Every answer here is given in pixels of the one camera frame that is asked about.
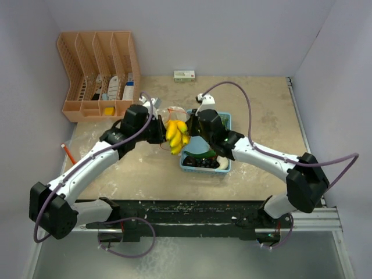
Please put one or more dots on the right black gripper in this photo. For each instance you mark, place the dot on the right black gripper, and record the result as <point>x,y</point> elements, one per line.
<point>190,123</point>

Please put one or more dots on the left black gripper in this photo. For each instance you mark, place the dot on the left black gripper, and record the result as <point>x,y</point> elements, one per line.
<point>160,136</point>

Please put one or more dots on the green cucumber toy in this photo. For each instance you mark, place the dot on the green cucumber toy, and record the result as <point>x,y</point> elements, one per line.
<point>205,155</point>

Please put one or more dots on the yellow banana bunch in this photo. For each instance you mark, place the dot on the yellow banana bunch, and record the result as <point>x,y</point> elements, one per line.
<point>177,135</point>

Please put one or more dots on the clear zip bag orange zipper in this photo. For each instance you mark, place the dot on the clear zip bag orange zipper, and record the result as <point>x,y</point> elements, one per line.
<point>173,113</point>

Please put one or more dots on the white garlic toy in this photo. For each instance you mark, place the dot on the white garlic toy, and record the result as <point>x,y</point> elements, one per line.
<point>223,163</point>

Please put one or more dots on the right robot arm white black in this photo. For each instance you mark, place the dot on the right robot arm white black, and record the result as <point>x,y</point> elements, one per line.
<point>305,181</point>

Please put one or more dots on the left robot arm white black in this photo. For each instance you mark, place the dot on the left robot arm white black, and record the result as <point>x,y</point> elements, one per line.
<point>54,207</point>

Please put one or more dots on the white blue item in organizer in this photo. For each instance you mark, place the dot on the white blue item in organizer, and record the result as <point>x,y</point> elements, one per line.
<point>128,92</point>

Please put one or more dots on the yellow item in organizer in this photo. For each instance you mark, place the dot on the yellow item in organizer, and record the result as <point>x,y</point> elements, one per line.
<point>109,111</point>

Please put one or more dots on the white bottle in organizer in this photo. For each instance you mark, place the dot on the white bottle in organizer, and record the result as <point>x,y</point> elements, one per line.
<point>113,88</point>

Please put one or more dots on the light blue plastic basket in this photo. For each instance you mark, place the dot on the light blue plastic basket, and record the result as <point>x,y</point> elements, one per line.
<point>199,145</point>

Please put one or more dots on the dark blue grapes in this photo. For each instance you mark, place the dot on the dark blue grapes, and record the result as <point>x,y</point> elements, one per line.
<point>209,163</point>

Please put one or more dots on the dark brown mangosteen toy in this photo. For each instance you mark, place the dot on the dark brown mangosteen toy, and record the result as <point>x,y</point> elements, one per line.
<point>190,161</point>

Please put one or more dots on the small white green box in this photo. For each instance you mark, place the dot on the small white green box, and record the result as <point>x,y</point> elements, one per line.
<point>184,76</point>

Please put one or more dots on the orange desk file organizer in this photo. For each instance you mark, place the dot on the orange desk file organizer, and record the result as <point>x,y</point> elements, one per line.
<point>91,59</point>

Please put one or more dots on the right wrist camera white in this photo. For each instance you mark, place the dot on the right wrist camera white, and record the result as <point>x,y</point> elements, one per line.
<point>205,101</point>

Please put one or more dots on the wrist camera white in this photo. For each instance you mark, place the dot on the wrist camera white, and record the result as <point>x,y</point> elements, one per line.
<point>145,100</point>
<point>205,101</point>

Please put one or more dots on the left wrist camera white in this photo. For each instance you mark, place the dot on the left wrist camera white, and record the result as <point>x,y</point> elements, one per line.
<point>145,100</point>

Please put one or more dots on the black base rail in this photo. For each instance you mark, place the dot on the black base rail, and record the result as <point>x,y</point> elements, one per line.
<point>192,219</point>

